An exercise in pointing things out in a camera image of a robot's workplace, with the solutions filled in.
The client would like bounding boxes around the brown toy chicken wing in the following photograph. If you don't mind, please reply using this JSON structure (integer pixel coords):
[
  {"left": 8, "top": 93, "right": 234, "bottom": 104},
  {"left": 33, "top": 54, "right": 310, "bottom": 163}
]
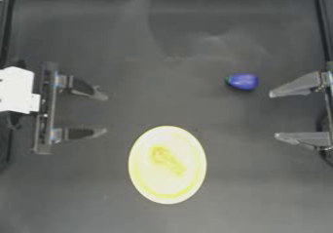
[{"left": 148, "top": 145, "right": 189, "bottom": 176}]

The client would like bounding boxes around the yellow plate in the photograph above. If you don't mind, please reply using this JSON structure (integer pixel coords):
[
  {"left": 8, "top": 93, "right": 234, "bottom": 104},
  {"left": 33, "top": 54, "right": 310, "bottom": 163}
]
[{"left": 128, "top": 125, "right": 208, "bottom": 206}]

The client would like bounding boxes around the blue toy eggplant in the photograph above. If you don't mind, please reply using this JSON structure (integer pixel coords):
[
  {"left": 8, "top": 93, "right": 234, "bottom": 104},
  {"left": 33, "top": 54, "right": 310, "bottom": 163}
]
[{"left": 224, "top": 72, "right": 260, "bottom": 92}]

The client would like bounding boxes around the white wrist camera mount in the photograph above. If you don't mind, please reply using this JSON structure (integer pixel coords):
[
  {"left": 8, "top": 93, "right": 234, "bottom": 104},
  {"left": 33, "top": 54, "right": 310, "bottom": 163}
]
[{"left": 0, "top": 65, "right": 41, "bottom": 115}]

